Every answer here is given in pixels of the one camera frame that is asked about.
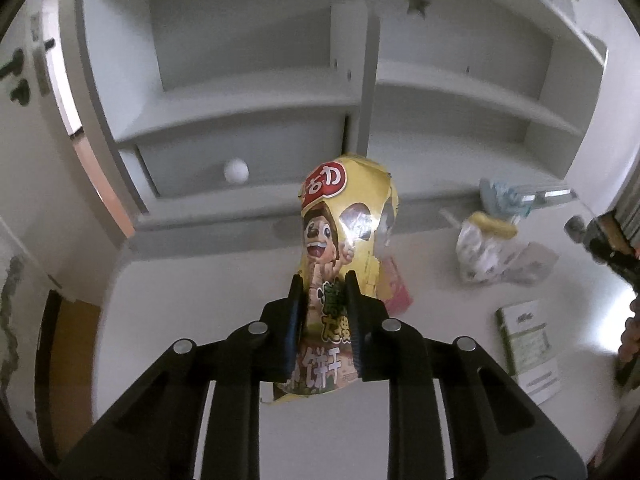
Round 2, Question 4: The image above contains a white door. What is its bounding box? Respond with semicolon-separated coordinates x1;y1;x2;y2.
1;0;125;304

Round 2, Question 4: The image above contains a crumpled light blue bag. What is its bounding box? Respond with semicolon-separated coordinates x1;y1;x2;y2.
480;179;577;220

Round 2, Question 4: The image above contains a yellow cookie snack bag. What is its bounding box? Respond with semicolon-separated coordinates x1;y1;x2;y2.
273;155;399;402

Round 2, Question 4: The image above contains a red yellow small box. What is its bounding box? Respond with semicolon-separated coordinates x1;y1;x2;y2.
378;257;413;316

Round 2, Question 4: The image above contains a white desk hutch shelf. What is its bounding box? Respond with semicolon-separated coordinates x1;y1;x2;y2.
60;0;608;229

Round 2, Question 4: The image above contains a black door handle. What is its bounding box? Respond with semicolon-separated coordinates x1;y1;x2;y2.
1;38;55;107

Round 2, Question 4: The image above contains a green white cigarette box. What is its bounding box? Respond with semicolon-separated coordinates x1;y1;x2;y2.
496;300;561;405

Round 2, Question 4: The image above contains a white drawer knob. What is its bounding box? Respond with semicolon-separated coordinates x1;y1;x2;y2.
224;158;250;184

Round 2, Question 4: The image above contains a yellow tube wrapper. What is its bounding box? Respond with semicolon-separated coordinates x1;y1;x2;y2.
468;211;518;240

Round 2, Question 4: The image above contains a person right hand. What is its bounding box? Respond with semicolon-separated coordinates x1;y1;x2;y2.
617;297;640;364

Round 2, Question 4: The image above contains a white wrapper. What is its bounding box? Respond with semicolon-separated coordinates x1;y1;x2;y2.
456;220;559;286

